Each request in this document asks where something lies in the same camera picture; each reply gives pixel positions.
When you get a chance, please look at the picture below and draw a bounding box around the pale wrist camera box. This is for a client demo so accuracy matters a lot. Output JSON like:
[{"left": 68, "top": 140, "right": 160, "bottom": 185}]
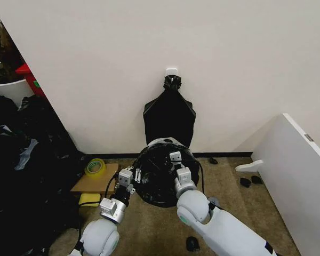
[
  {"left": 118, "top": 170, "right": 133, "bottom": 187},
  {"left": 169, "top": 151, "right": 182, "bottom": 164}
]

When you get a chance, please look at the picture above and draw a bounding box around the black garbage bag on hook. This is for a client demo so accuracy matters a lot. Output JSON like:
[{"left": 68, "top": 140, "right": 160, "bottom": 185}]
[{"left": 142, "top": 75, "right": 197, "bottom": 150}]

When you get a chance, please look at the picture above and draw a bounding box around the white board panel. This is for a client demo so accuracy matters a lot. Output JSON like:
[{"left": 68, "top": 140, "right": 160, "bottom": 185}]
[{"left": 234, "top": 113, "right": 320, "bottom": 256}]

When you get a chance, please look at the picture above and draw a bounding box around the red box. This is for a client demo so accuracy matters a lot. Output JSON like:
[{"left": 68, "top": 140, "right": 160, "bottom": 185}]
[{"left": 14, "top": 61, "right": 46, "bottom": 97}]

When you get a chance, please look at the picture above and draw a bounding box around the black garbage bag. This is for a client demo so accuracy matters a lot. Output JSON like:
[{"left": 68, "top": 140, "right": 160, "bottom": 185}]
[
  {"left": 142, "top": 75, "right": 197, "bottom": 150},
  {"left": 131, "top": 140, "right": 204, "bottom": 208}
]

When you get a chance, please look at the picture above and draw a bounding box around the yellow tape roll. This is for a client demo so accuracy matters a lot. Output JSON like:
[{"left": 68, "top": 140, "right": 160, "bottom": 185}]
[{"left": 84, "top": 158, "right": 107, "bottom": 177}]

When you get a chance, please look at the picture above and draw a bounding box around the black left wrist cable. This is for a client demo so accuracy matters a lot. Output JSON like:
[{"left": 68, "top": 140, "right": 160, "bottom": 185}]
[{"left": 105, "top": 172, "right": 121, "bottom": 199}]

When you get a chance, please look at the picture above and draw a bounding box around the white curved chair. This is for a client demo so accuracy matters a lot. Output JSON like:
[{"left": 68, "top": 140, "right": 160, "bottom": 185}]
[{"left": 0, "top": 61, "right": 35, "bottom": 108}]

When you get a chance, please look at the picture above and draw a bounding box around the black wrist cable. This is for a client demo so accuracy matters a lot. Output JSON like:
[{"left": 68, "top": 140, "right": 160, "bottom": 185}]
[
  {"left": 196, "top": 159, "right": 205, "bottom": 197},
  {"left": 105, "top": 172, "right": 121, "bottom": 199}
]

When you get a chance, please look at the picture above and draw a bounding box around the yellow sponge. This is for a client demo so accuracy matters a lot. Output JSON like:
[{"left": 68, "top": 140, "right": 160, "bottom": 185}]
[{"left": 79, "top": 193, "right": 102, "bottom": 208}]

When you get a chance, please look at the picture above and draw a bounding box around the white curved handle piece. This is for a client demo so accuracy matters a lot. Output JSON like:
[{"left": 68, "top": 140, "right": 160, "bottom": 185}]
[{"left": 235, "top": 159, "right": 264, "bottom": 172}]

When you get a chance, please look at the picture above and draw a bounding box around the dark brown plant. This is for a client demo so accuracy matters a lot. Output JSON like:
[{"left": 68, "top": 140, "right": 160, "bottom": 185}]
[{"left": 0, "top": 5, "right": 25, "bottom": 82}]

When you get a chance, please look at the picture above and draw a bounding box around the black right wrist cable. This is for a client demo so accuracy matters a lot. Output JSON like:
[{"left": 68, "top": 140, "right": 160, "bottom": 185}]
[{"left": 196, "top": 159, "right": 205, "bottom": 197}]

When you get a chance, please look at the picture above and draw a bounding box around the flat cardboard box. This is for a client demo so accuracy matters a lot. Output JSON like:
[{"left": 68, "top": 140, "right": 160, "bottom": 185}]
[{"left": 70, "top": 163, "right": 119, "bottom": 194}]

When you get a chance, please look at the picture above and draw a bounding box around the pile of black garbage bags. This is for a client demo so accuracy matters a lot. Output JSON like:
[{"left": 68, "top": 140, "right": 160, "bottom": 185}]
[{"left": 0, "top": 92, "right": 86, "bottom": 256}]

